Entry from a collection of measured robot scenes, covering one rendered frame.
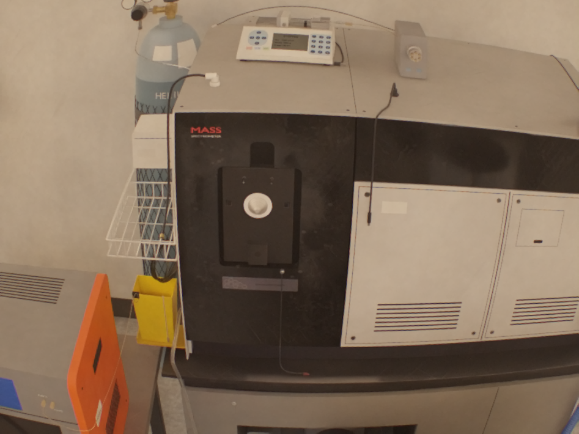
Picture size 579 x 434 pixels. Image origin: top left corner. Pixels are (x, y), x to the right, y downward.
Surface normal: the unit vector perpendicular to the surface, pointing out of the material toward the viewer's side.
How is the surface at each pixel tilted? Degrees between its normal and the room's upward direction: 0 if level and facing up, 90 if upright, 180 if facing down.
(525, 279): 90
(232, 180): 90
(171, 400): 0
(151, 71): 86
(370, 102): 0
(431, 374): 0
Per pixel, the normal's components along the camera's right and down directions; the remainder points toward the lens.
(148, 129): 0.02, -0.87
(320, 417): -0.04, 0.49
